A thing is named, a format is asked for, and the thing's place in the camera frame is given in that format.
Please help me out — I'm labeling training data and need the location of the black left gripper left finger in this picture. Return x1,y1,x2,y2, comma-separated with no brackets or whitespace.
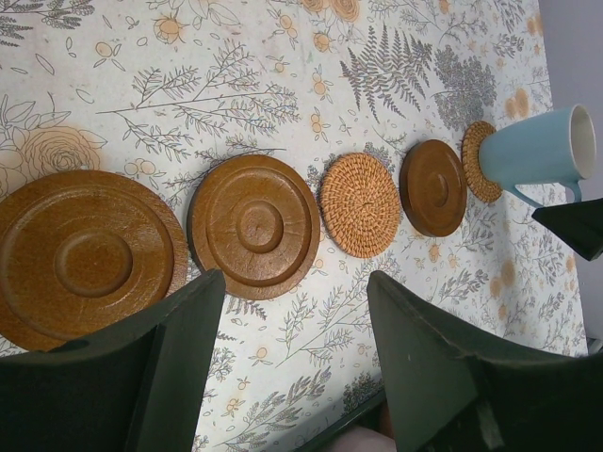
1,270,225,451

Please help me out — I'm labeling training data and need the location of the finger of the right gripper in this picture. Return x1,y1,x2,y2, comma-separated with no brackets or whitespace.
532,199,603,261

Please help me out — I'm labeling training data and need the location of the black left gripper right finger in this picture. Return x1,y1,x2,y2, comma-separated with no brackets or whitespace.
367,271,602,451

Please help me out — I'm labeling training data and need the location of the light blue ceramic mug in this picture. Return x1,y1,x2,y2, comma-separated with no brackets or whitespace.
479,105,596,208

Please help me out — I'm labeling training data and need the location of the woven rattan coaster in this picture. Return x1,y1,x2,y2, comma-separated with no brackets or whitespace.
462,121,502,203
319,153,400,258

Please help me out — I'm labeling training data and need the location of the large brown wooden coaster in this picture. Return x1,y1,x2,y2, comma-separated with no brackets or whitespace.
1,170,187,350

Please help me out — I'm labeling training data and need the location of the small brown wooden coaster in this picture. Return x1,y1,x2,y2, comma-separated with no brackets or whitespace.
187,154,320,300

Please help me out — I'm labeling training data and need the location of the black plastic tray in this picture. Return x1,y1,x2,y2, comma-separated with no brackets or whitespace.
296,389,386,452

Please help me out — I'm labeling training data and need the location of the purple ceramic mug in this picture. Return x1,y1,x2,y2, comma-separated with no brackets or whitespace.
325,426,397,452

